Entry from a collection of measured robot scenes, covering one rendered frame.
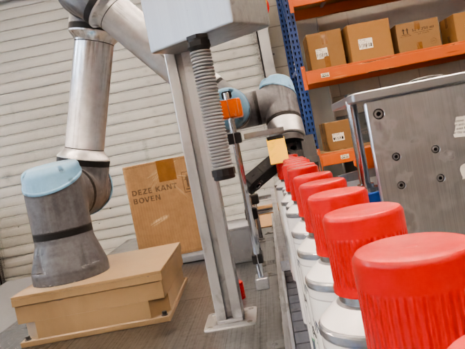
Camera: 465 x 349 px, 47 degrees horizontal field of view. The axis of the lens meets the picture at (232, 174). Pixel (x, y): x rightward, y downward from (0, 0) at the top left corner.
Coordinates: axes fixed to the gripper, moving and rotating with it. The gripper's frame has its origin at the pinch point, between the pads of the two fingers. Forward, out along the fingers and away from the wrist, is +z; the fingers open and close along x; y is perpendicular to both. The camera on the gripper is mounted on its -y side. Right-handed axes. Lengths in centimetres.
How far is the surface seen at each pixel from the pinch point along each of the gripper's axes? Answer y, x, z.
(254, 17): -0.9, -38.2, -19.7
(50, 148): -211, 334, -250
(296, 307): -2.8, -20.7, 18.1
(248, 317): -11.0, -6.7, 15.5
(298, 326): -3.1, -27.5, 22.0
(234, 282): -12.0, -10.7, 10.4
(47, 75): -198, 300, -311
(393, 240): 0, -82, 30
